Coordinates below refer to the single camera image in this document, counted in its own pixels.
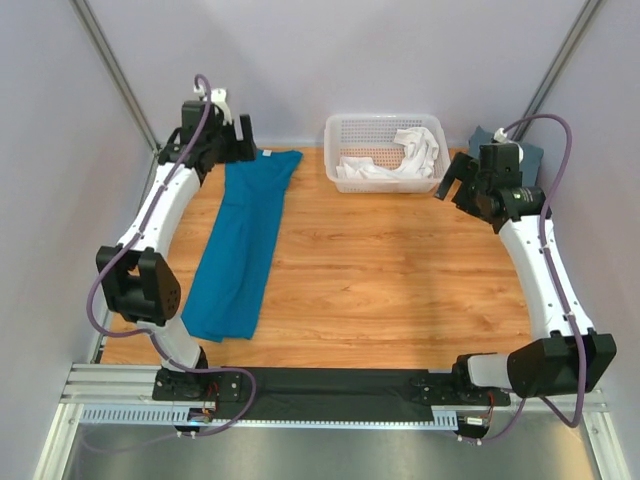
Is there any blue t shirt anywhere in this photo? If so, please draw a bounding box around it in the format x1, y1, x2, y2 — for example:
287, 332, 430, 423
182, 150, 303, 342

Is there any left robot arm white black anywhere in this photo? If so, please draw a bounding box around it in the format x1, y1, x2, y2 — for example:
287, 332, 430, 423
96, 89, 256, 402

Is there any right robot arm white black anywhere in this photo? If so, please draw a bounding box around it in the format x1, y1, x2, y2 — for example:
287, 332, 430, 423
435, 143, 617, 404

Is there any white t shirt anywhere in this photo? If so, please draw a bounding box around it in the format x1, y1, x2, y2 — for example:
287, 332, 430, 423
336, 127, 441, 181

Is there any grey folded t shirt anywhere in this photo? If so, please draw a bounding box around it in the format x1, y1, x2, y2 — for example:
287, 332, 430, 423
468, 126, 544, 187

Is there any white plastic basket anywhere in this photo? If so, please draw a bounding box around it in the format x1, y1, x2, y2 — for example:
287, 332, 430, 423
324, 114, 450, 193

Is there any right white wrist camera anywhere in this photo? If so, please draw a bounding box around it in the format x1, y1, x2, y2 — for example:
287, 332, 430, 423
492, 128, 524, 162

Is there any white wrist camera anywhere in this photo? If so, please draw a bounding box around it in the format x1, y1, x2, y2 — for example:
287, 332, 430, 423
194, 86, 233, 125
492, 128, 524, 162

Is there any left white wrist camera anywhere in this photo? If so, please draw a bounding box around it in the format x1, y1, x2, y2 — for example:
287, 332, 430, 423
194, 86, 233, 125

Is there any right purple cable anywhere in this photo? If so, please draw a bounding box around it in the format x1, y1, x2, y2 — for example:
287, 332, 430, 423
499, 113, 587, 430

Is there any purple cable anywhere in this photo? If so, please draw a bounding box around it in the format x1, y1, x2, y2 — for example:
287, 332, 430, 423
499, 113, 587, 430
86, 73, 211, 374

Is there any left aluminium frame post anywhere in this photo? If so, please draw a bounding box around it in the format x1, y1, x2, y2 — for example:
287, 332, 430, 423
69, 0, 160, 152

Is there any aluminium frame post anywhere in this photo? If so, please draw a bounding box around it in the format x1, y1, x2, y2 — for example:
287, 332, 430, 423
523, 0, 606, 117
69, 0, 160, 152

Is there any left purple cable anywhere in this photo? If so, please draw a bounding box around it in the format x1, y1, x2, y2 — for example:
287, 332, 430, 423
86, 73, 211, 374

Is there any right aluminium frame post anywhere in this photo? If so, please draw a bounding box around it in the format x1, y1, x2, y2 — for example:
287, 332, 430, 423
523, 0, 606, 117

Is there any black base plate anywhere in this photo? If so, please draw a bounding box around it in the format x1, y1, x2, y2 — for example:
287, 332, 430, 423
152, 367, 510, 420

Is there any grey slotted cable duct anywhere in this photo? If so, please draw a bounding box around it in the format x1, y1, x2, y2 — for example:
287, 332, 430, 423
78, 404, 488, 432

